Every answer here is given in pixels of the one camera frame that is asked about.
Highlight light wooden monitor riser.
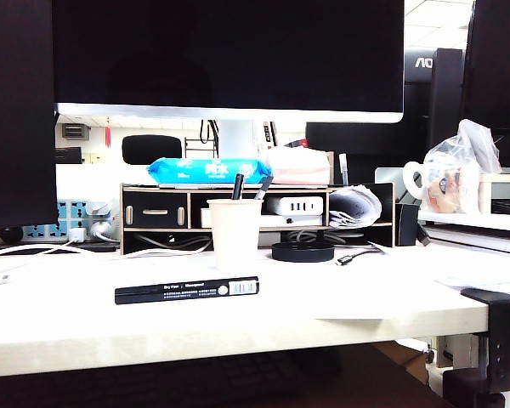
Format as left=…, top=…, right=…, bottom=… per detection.
left=478, top=172, right=510, bottom=215

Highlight black round tray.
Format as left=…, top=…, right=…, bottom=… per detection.
left=270, top=240, right=336, bottom=264

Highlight white paper sheet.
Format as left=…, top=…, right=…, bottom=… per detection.
left=25, top=257, right=386, bottom=323

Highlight black computer monitor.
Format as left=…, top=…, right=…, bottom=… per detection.
left=462, top=0, right=510, bottom=132
left=0, top=0, right=60, bottom=230

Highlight rolled grey printed papers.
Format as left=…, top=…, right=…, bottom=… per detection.
left=327, top=185, right=383, bottom=230

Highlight white power plug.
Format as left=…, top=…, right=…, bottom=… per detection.
left=89, top=218, right=121, bottom=242
left=87, top=200, right=114, bottom=216

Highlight black pen with grey cap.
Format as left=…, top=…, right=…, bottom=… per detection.
left=253, top=175, right=275, bottom=201

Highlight black marker with white label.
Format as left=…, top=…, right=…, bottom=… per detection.
left=114, top=275, right=260, bottom=306

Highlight white neighbouring desk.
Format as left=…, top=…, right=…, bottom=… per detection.
left=416, top=209, right=510, bottom=257

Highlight blue wet wipes pack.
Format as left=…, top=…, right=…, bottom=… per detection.
left=146, top=156, right=274, bottom=184

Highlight thin white cable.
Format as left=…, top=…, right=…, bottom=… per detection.
left=84, top=244, right=216, bottom=259

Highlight clear white pen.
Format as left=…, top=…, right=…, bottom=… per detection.
left=338, top=152, right=350, bottom=187

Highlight clear plastic snack bag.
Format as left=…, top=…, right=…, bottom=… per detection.
left=422, top=118, right=503, bottom=216

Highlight white USB charger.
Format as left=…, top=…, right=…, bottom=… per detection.
left=266, top=195, right=326, bottom=216

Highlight blue power strip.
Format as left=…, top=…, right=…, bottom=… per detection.
left=23, top=199, right=116, bottom=243

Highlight black AOC monitor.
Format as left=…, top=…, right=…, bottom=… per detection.
left=403, top=46, right=465, bottom=150

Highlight white tape roll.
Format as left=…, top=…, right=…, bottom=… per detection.
left=402, top=161, right=430, bottom=200

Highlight grey wall unit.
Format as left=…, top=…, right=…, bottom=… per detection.
left=60, top=122, right=90, bottom=139

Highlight black wooden desk organizer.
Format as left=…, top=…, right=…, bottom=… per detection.
left=119, top=182, right=395, bottom=256

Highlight grey cable bundle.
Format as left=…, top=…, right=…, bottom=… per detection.
left=132, top=231, right=213, bottom=252

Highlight pink tissue pack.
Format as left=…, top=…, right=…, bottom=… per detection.
left=265, top=147, right=332, bottom=186

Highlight brown cardboard box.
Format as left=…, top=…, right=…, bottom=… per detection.
left=376, top=341, right=430, bottom=383

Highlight white table leg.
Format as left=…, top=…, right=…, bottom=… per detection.
left=435, top=334, right=490, bottom=371

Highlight grey desk divider panel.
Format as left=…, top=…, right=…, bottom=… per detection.
left=373, top=167, right=426, bottom=204

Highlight black desk clamp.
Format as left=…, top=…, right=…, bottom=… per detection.
left=460, top=287, right=510, bottom=408

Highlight black USB cable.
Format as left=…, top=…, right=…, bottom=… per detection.
left=334, top=248, right=386, bottom=268

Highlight black metal rack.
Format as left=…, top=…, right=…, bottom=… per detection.
left=184, top=119, right=220, bottom=159

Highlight black chair headrest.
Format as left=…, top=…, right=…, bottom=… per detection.
left=121, top=134, right=183, bottom=166

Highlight printed paper stack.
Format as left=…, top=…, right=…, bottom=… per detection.
left=369, top=241, right=510, bottom=301

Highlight beige paper cup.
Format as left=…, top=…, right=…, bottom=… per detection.
left=207, top=198, right=265, bottom=271

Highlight black monitor rear panel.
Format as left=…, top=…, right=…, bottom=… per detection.
left=305, top=122, right=430, bottom=184

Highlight white flat device box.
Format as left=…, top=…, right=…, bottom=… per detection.
left=200, top=207, right=325, bottom=229

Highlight silver framed computer monitor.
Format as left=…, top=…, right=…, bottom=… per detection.
left=53, top=0, right=405, bottom=159

